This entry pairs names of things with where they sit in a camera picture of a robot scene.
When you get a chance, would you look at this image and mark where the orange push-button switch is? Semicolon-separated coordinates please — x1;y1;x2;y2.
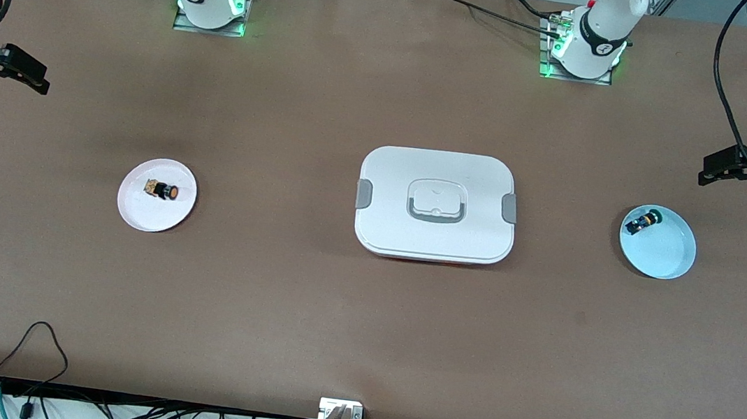
143;178;182;203

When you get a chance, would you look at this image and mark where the light blue plate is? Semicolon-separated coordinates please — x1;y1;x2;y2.
615;202;702;283

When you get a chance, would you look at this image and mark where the pink plate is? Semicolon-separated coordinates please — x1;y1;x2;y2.
114;154;201;237

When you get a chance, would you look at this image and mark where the white lidded container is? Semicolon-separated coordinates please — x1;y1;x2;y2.
349;142;524;273

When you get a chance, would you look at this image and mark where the small white block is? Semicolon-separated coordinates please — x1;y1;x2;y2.
317;397;365;419

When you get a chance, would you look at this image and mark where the green push-button switch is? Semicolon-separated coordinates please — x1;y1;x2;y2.
626;206;665;240

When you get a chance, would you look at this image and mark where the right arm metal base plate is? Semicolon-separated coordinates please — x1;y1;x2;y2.
171;0;256;40

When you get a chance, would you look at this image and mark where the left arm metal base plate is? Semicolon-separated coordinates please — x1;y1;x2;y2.
535;11;621;88

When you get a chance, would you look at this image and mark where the thin black looped cable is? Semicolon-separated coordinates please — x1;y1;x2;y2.
0;316;74;388

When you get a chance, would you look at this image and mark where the black cable to arm base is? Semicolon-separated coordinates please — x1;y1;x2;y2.
430;0;570;37

